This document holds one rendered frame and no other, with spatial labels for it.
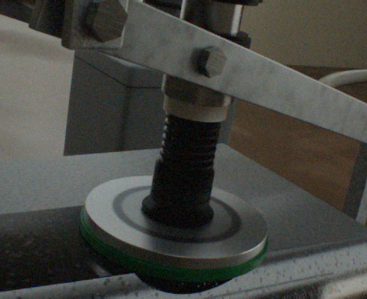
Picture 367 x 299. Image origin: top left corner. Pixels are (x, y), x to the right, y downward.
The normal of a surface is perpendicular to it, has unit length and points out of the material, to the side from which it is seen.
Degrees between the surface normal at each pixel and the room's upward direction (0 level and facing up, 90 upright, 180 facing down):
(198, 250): 0
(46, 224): 0
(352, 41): 90
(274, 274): 45
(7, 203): 0
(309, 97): 90
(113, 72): 90
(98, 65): 90
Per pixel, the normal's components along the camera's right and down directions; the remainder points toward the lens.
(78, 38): 0.66, 0.34
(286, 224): 0.16, -0.93
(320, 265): 0.47, -0.41
